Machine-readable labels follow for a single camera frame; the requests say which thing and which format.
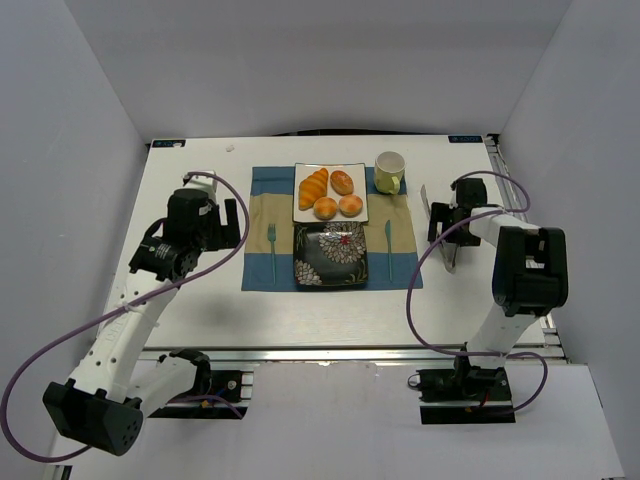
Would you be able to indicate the aluminium table frame rail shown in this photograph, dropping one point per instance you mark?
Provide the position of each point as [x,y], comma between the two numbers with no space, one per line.
[551,350]

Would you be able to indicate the blue and beige placemat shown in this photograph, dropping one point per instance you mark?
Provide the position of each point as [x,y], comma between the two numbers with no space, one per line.
[271,201]

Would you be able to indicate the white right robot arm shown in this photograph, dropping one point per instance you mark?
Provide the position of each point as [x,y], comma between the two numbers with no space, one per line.
[530,272]

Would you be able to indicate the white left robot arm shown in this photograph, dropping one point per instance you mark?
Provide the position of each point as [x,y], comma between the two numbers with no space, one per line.
[101,404]

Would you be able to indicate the oval bread roll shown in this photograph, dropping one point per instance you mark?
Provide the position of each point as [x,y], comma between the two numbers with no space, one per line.
[341,182]

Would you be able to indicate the teal fork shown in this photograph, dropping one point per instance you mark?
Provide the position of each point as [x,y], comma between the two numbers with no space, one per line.
[272,236]

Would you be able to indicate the blue label right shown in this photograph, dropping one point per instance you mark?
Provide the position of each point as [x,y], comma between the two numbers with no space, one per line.
[464,139]

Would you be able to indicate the metal tongs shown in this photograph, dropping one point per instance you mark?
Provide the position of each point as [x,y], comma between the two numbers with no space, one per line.
[447,251]

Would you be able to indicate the orange croissant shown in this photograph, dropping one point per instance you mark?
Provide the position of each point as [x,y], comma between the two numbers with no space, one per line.
[312,188]

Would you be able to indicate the white square plate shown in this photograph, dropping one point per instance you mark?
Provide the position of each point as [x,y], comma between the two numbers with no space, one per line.
[356,171]

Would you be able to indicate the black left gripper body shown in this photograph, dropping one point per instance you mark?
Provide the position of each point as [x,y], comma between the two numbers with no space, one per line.
[223,232]

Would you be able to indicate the black floral square plate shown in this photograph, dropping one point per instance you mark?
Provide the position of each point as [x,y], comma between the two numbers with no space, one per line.
[330,255]

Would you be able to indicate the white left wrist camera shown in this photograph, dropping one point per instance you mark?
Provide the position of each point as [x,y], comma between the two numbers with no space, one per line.
[201,182]

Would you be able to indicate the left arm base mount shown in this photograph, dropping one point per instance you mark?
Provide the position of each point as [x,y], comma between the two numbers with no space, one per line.
[217,394]

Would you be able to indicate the blue label left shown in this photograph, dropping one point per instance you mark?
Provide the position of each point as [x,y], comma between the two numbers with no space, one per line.
[168,143]

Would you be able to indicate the teal knife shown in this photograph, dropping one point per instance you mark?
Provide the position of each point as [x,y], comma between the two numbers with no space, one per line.
[388,236]

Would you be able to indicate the blue label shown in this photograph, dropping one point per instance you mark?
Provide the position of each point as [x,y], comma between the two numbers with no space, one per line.
[168,143]
[464,139]

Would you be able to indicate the round bread roll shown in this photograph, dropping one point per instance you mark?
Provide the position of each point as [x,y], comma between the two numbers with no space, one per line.
[350,205]
[325,208]

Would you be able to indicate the pale yellow mug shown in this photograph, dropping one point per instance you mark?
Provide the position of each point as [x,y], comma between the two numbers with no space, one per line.
[389,171]

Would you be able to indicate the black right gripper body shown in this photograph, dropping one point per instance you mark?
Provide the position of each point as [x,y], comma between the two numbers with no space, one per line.
[441,226]

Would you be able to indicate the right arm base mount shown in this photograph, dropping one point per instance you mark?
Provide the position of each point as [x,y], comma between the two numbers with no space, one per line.
[446,397]

